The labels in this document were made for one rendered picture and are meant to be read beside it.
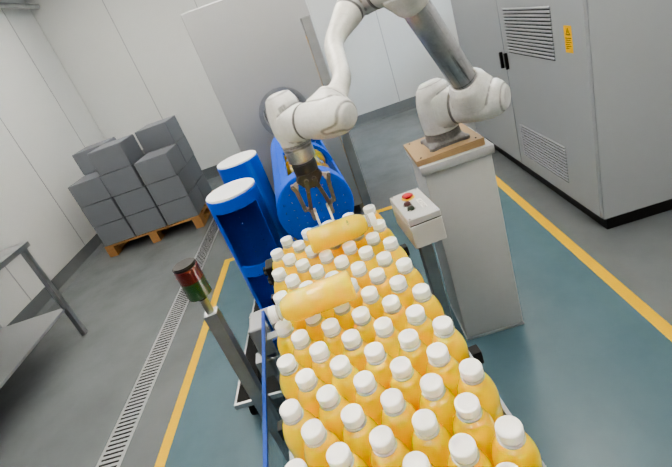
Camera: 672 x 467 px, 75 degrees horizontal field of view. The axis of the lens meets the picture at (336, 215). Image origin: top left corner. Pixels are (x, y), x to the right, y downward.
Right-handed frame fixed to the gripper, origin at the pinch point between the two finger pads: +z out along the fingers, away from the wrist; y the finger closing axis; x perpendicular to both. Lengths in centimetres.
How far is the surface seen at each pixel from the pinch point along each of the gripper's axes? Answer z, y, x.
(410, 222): 3.2, -22.9, 18.5
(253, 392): 32, 38, 29
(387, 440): 2, 2, 83
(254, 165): 15, 33, -151
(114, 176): 24, 203, -356
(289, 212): 1.1, 11.6, -17.2
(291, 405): 2, 17, 69
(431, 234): 9.5, -27.9, 18.5
